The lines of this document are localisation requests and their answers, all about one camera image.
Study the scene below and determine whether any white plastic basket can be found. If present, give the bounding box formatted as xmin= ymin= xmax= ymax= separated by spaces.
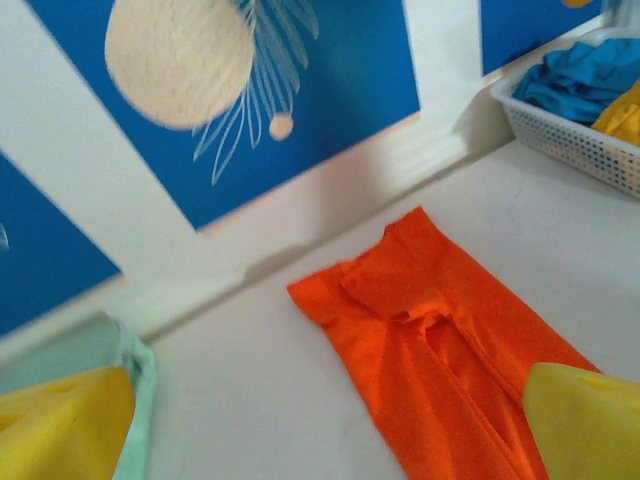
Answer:
xmin=489 ymin=14 xmax=640 ymax=201

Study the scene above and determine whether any blue t-shirt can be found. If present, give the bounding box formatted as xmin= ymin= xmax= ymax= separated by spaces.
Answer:
xmin=512 ymin=37 xmax=640 ymax=126

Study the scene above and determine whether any orange t-shirt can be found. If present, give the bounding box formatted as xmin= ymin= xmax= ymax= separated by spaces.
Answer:
xmin=286 ymin=205 xmax=604 ymax=480

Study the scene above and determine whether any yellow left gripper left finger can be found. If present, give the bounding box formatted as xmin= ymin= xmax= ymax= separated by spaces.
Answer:
xmin=0 ymin=364 xmax=139 ymax=480

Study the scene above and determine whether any mint green zip case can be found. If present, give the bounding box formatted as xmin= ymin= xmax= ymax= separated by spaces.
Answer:
xmin=0 ymin=312 xmax=159 ymax=480

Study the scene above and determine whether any yellow t-shirt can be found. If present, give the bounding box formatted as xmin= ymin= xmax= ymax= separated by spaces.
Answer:
xmin=589 ymin=82 xmax=640 ymax=149

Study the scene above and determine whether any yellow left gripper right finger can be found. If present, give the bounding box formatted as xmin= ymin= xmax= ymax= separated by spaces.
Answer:
xmin=522 ymin=362 xmax=640 ymax=480

